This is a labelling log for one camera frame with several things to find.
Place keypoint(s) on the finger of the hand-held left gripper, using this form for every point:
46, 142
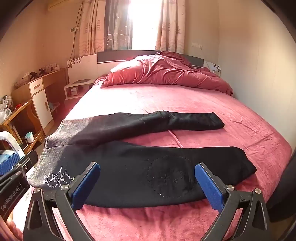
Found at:
8, 163

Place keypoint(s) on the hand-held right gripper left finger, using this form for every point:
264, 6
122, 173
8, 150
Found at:
84, 187

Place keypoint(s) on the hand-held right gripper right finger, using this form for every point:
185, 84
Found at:
209, 187

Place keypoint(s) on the black pants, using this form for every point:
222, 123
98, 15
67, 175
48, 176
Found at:
129, 173

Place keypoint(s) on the white and teal cup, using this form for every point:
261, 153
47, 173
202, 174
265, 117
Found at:
29, 137

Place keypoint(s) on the small wooden table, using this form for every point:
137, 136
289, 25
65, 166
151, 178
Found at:
13, 115

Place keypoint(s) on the clear plastic bag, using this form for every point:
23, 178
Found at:
4, 111

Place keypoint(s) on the white basket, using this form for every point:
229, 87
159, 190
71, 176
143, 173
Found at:
22, 81

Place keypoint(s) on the bed with pink sheet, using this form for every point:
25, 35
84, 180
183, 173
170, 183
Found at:
185, 104

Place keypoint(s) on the wooden desk with white cabinet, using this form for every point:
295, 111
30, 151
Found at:
52, 78

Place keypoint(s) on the white nightstand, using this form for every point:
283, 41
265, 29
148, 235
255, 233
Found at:
78, 86

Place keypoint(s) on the red duvet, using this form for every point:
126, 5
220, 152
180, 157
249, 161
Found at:
161, 71

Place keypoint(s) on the dark and white bed headboard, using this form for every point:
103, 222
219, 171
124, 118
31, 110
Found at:
111, 58

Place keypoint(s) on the patterned beige curtain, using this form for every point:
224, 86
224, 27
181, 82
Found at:
171, 25
94, 25

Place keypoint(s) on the bright window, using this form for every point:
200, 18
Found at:
145, 25

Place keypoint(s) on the white curved frame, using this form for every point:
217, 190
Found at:
12, 140

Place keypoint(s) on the white wall socket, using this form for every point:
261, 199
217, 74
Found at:
197, 45
75, 29

